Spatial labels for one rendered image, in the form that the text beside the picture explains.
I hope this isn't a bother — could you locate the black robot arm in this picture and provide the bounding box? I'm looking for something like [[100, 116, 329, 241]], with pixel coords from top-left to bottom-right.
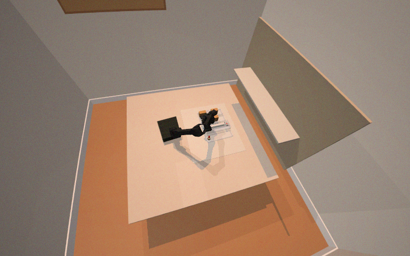
[[169, 110, 217, 138]]

